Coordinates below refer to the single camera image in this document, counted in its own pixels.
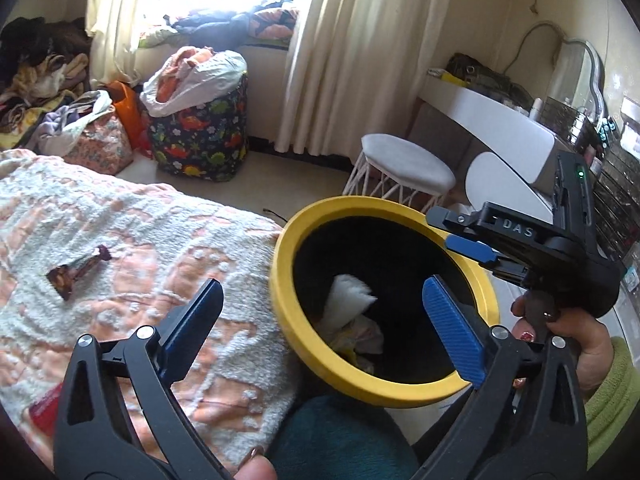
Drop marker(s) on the tan clothes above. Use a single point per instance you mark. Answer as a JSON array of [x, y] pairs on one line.
[[50, 75]]

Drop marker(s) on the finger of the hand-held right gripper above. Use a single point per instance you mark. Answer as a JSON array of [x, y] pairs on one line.
[[470, 249], [452, 220]]

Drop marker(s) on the yellow rimmed black trash bin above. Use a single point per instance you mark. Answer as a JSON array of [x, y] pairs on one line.
[[282, 300]]

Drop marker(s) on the person's left hand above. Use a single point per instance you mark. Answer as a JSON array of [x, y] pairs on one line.
[[257, 470]]

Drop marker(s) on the dark clothes pile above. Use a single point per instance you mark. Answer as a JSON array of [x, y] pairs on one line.
[[30, 40]]

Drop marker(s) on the lavender and white clothes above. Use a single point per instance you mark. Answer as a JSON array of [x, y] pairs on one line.
[[60, 120]]

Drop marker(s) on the white bottle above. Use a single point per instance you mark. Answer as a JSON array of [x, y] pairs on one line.
[[536, 109]]

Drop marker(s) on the orange patterned quilt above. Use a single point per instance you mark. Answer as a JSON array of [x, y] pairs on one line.
[[272, 25]]

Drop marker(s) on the white dressing table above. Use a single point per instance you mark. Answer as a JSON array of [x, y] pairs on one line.
[[500, 120]]

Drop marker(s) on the peach and white blanket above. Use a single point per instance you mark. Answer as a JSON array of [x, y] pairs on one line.
[[150, 240]]

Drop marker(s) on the dinosaur print laundry basket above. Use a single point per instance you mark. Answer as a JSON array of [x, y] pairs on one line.
[[200, 135]]

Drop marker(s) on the yellow and white snack packet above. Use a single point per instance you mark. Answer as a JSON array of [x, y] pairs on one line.
[[360, 340]]

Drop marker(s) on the person's teal trouser leg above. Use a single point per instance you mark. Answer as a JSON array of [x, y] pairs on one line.
[[340, 440]]

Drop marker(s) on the dark bag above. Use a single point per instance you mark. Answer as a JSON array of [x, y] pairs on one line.
[[480, 77]]

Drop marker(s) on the floral fabric bag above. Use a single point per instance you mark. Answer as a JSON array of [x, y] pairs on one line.
[[100, 145]]

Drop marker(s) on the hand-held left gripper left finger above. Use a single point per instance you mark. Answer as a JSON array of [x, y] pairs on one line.
[[192, 330]]

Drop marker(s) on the dark blue jacket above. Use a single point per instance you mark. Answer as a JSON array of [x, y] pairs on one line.
[[210, 22]]

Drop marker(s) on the cream curtain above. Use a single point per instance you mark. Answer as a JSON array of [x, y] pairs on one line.
[[115, 25], [350, 60]]

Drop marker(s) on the yellow box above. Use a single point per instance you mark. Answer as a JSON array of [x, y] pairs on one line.
[[452, 77]]

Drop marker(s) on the white tissue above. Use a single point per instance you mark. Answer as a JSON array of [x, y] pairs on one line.
[[345, 297]]

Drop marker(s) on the person's right forearm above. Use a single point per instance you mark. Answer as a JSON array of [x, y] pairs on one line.
[[615, 410]]

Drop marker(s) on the orange bag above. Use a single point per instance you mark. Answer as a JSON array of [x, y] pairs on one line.
[[127, 110]]

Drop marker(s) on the white round stool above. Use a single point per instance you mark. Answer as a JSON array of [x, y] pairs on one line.
[[405, 165]]

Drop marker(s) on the red packet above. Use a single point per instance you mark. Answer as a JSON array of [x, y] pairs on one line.
[[47, 405]]

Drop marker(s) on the orange clothes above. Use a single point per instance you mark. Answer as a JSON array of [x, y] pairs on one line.
[[180, 60]]

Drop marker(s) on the wavy framed mirror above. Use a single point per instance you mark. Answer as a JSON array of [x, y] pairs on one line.
[[575, 80]]

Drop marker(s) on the person's right hand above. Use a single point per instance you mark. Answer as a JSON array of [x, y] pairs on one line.
[[585, 340]]

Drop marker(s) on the pale green cloth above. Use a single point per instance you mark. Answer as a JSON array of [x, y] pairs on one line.
[[155, 37]]

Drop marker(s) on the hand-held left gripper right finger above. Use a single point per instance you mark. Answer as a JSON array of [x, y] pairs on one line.
[[452, 330]]

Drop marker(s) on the brown snack wrapper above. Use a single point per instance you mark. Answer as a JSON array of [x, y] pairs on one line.
[[70, 277]]

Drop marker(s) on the patterned clothes pile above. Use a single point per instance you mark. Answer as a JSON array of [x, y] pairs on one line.
[[20, 120]]

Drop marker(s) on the white plastic bag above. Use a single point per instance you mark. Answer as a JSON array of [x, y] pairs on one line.
[[220, 75]]

